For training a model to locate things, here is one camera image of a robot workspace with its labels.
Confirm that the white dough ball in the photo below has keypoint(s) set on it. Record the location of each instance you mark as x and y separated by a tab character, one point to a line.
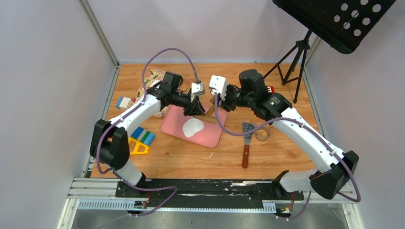
192	126

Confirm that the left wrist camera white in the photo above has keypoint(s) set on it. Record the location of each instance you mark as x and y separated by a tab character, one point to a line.
197	89

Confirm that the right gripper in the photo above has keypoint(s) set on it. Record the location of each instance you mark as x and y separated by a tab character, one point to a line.
224	104

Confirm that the red grid box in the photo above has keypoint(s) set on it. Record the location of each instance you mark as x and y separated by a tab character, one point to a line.
270	89

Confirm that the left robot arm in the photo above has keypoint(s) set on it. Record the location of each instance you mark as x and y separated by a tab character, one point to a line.
110	140

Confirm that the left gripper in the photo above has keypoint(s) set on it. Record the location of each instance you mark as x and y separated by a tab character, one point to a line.
195	108

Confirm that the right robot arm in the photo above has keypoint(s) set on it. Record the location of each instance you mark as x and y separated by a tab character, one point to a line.
334	166

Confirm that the pink plastic tray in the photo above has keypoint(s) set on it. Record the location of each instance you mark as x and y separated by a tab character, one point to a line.
172	125

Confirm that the wooden double-ended roller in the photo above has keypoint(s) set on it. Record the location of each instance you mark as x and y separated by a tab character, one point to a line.
207	117

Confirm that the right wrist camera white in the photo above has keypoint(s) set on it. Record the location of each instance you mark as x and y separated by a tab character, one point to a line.
218	85

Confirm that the floral cutting mat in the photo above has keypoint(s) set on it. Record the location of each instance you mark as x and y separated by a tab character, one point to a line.
153	75

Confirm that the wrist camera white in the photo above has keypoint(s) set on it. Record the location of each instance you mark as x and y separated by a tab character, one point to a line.
218	85
197	89

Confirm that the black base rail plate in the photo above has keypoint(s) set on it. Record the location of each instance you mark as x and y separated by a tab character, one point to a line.
208	193

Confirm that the flat white dough wrapper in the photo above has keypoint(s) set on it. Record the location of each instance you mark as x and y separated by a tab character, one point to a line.
155	84

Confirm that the black music stand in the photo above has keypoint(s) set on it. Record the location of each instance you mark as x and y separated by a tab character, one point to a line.
343	24

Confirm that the blue green toy brick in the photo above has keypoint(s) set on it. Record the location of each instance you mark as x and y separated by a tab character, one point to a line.
144	136

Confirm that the yellow triangular toy block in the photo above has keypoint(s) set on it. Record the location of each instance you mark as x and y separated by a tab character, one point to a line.
137	148

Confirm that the small blue white card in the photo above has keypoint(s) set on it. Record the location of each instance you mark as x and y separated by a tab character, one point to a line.
123	103

